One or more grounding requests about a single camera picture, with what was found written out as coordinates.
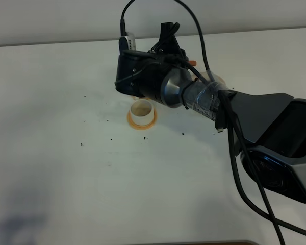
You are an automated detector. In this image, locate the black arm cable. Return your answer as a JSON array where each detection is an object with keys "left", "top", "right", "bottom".
[{"left": 120, "top": 0, "right": 306, "bottom": 245}]

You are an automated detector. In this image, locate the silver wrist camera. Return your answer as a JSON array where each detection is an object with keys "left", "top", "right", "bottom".
[{"left": 118, "top": 32, "right": 136, "bottom": 54}]

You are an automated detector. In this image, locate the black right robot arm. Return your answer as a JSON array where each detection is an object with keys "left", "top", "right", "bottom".
[{"left": 115, "top": 36, "right": 306, "bottom": 204}]

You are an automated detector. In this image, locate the orange near saucer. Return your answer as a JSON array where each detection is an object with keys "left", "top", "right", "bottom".
[{"left": 127, "top": 109, "right": 158, "bottom": 130}]

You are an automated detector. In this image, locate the white near teacup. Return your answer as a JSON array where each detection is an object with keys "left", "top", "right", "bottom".
[{"left": 130, "top": 99, "right": 155, "bottom": 126}]

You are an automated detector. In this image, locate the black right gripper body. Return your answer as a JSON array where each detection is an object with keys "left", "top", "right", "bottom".
[{"left": 115, "top": 35, "right": 188, "bottom": 99}]

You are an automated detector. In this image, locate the brown clay teapot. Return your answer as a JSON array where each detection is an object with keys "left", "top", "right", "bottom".
[{"left": 188, "top": 61, "right": 197, "bottom": 66}]

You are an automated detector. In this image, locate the beige round teapot coaster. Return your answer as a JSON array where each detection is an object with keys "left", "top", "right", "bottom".
[{"left": 191, "top": 72, "right": 227, "bottom": 88}]

